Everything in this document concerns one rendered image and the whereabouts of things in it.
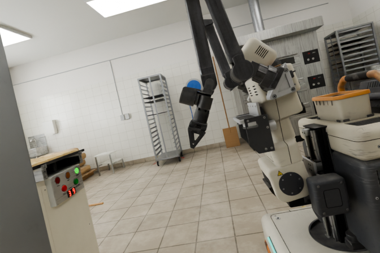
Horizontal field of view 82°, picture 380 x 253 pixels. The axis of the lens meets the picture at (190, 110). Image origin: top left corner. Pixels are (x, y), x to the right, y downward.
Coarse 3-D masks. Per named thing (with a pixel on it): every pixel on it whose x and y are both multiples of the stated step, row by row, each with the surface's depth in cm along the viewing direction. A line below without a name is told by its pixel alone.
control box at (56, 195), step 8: (72, 168) 121; (56, 176) 108; (64, 176) 113; (72, 176) 119; (80, 176) 126; (48, 184) 104; (56, 184) 106; (64, 184) 112; (72, 184) 118; (80, 184) 124; (48, 192) 104; (56, 192) 105; (64, 192) 111; (72, 192) 116; (56, 200) 104
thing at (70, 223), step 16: (48, 176) 108; (80, 192) 128; (48, 208) 102; (64, 208) 112; (80, 208) 124; (48, 224) 101; (64, 224) 110; (80, 224) 121; (64, 240) 108; (80, 240) 119; (96, 240) 132
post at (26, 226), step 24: (0, 48) 11; (0, 72) 11; (0, 96) 11; (0, 120) 10; (0, 144) 10; (24, 144) 11; (0, 168) 10; (24, 168) 11; (0, 192) 10; (24, 192) 11; (0, 216) 9; (24, 216) 10; (0, 240) 9; (24, 240) 10; (48, 240) 11
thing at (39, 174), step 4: (44, 164) 102; (40, 168) 100; (44, 168) 101; (36, 172) 100; (40, 172) 100; (44, 172) 101; (36, 176) 100; (40, 176) 100; (44, 176) 100; (36, 180) 100; (40, 180) 100
